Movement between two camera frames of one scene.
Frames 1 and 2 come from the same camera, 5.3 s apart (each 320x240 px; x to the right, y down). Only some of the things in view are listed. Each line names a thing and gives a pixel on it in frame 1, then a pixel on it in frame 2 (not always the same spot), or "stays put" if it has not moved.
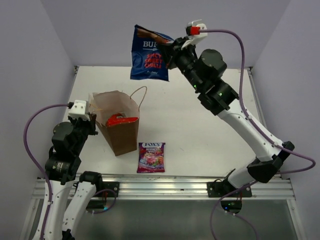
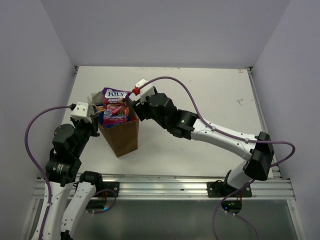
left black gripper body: [84, 127] stays put
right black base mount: [218, 188] stays put
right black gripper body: [178, 58] to [143, 110]
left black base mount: [104, 190] stays put
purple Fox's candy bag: [151, 157] to [116, 106]
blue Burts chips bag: [146, 62] to [100, 115]
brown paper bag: [121, 138] stays put
